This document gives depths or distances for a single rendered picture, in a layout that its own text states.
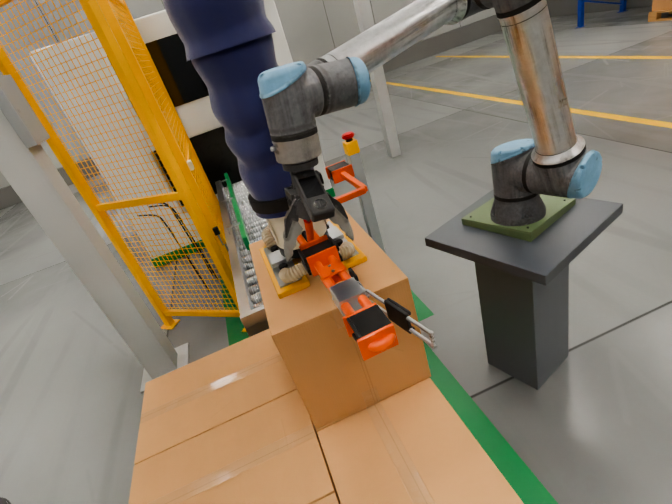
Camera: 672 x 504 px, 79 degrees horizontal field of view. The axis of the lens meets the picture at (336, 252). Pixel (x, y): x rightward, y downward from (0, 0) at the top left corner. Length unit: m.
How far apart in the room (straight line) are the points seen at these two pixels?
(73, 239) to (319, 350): 1.63
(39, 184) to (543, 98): 2.13
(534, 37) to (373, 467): 1.19
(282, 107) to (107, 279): 1.92
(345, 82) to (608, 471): 1.59
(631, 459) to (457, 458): 0.84
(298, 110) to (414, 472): 0.94
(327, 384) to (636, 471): 1.14
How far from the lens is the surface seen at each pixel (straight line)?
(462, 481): 1.21
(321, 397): 1.29
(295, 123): 0.77
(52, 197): 2.41
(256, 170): 1.16
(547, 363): 2.03
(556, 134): 1.38
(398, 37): 1.10
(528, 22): 1.24
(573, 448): 1.92
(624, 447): 1.95
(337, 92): 0.81
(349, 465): 1.28
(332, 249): 1.05
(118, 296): 2.58
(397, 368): 1.32
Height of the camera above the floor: 1.60
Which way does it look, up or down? 29 degrees down
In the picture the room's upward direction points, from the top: 18 degrees counter-clockwise
